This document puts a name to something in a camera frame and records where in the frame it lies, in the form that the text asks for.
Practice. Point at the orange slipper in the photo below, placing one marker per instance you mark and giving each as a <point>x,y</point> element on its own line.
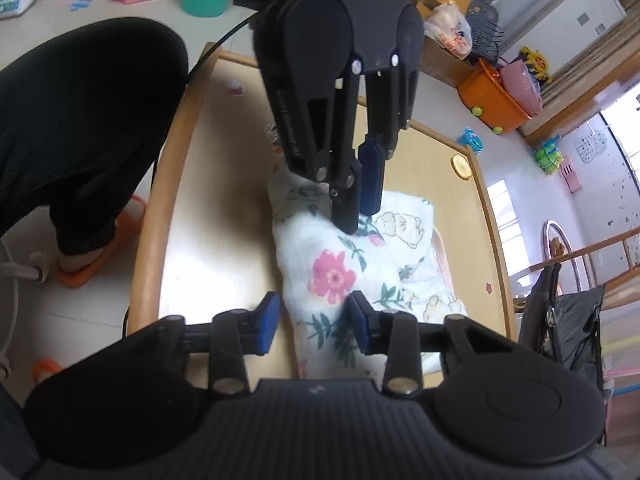
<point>120,240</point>

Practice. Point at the blue toy bucket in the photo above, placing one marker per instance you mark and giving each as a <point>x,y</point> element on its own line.
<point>471,140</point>

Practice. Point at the orange wheeled storage bin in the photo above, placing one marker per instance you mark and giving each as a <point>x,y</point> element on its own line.
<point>490,100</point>

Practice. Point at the green toy bowling pins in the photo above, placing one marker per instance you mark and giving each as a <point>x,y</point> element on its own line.
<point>550,152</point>

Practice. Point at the yellow plastic toy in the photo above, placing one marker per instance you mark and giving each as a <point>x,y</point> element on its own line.
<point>536,62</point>

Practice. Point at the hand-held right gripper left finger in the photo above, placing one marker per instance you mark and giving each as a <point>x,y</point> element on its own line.
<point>267,322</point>

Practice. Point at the beige curtain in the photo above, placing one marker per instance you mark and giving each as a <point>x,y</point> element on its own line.
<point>585,75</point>

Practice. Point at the white standing air conditioner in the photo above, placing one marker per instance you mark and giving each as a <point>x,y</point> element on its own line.
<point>570,15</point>

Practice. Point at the mesh playpen fence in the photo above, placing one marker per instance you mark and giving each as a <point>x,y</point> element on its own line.
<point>622,372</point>

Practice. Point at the grey reclining chair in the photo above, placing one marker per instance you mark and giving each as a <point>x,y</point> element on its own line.
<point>570,330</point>

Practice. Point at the yellow round coaster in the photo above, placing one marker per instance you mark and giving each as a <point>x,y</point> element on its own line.
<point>461,165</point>

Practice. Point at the hula hoop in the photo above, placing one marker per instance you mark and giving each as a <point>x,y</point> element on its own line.
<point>547,240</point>

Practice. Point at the white hanging chart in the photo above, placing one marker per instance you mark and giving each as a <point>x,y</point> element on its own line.
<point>590,145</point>

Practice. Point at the white orange printed plastic bag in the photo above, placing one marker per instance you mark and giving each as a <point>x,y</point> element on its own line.
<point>450,30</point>

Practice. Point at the person's black trouser leg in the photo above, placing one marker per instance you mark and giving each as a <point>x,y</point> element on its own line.
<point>90,110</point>

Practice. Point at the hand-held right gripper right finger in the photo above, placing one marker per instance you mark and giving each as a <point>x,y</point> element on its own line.
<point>356,322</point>

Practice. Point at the pink plastic basket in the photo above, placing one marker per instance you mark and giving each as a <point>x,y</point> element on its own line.
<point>522,85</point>

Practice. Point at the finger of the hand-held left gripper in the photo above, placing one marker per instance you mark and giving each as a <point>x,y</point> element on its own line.
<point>370,175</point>
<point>345,200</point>

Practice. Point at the pink step box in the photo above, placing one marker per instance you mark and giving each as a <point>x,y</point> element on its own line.
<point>570,174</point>

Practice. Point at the floral baby shirt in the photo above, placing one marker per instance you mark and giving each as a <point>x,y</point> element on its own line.
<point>325,270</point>

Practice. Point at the plain brown cardboard box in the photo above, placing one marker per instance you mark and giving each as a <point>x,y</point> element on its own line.
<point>445,70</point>

